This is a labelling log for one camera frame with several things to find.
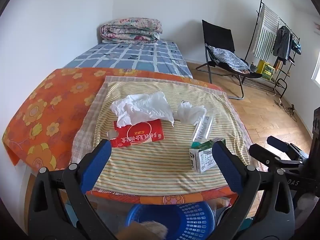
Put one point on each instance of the yellow plastic crate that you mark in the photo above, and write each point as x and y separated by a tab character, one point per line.
265	70

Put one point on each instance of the person's right forearm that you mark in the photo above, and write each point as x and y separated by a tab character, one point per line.
307	202

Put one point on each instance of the black clothes rack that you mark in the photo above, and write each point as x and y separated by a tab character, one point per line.
287	80

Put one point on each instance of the green striped towel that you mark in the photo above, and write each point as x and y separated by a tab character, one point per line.
266	32

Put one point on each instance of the orange floral blanket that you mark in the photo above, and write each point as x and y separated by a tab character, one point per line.
50	105

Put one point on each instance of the red cardboard box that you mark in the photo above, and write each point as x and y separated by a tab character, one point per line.
140	135

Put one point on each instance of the checked chair cushion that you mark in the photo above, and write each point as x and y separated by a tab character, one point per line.
230	58

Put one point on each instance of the black folding chair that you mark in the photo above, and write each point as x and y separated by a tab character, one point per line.
217	32

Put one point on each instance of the clear plastic bottle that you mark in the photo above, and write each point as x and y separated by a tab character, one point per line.
203	127

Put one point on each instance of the blue plastic basket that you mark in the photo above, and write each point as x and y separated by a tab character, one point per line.
190	220

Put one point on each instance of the knotted white plastic bag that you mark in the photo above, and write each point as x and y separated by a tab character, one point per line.
187	112

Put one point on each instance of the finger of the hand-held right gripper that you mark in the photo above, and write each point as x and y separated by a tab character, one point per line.
262	155
282	145

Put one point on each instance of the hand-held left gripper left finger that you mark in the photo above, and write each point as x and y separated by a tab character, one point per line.
97	165

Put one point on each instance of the window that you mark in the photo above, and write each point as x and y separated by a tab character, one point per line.
317	72

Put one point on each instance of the yellow striped cloth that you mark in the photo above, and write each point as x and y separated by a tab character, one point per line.
150	165

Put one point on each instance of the beige fuzzy cloth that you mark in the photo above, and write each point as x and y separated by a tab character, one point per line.
152	230

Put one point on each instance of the dark grey jacket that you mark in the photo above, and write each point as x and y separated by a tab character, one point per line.
281	42

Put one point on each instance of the folded floral quilt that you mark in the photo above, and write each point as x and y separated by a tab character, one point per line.
130	30

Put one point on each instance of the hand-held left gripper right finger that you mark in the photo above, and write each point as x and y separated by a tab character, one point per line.
227	165

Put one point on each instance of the green and white milk carton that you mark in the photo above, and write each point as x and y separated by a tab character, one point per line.
202	160

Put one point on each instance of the teal garment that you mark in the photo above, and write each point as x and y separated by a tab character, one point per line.
297	47

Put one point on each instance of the blue plaid bed sheet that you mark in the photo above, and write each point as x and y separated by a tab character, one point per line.
140	57

